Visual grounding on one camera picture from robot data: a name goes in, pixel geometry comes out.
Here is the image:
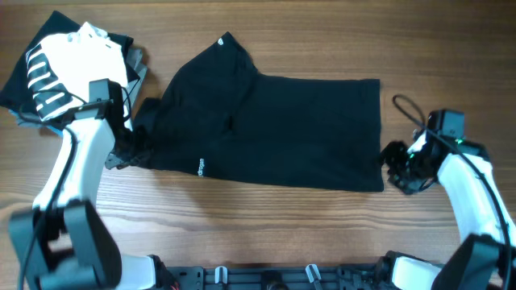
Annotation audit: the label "black t-shirt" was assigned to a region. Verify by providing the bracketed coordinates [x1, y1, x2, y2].
[134, 33, 384, 192]

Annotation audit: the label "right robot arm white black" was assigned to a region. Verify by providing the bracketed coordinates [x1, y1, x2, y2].
[381, 134, 515, 289]

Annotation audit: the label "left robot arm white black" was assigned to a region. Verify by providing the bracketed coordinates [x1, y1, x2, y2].
[8, 100, 159, 289]

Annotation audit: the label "grey folded shirt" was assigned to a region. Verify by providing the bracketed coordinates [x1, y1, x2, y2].
[9, 48, 148, 131]

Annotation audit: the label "blue folded shirt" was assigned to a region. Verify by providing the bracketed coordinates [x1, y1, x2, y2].
[9, 110, 63, 136]

